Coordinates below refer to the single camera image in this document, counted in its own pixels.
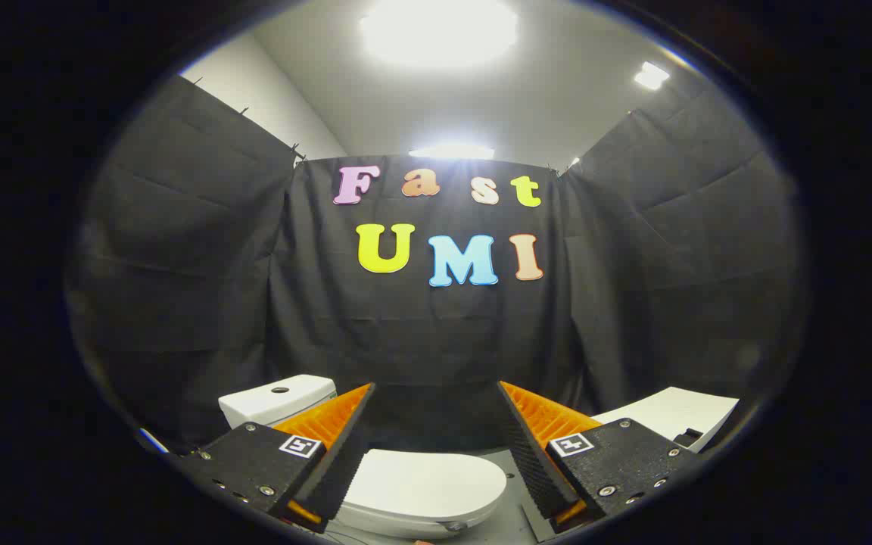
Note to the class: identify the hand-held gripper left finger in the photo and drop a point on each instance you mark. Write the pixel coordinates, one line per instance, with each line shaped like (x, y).
(345, 454)

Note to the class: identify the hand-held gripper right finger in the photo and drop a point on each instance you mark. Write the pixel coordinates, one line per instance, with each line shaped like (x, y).
(530, 462)

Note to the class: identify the white toilet lid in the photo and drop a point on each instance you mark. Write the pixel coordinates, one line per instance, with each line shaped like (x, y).
(421, 477)

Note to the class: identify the white ceramic toilet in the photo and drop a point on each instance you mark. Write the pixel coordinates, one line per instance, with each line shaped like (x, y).
(277, 405)

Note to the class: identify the black backdrop cloth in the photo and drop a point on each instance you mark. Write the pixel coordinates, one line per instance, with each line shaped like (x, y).
(421, 341)

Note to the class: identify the grey drawer cabinet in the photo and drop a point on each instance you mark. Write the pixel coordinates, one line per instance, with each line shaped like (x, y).
(671, 412)

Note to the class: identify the small square ceiling light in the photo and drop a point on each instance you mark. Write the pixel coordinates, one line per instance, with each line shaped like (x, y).
(651, 76)

